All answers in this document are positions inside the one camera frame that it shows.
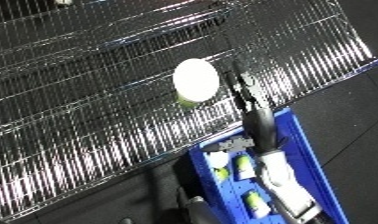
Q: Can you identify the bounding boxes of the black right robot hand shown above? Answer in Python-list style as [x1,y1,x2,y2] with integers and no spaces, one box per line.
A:
[201,58,291,156]

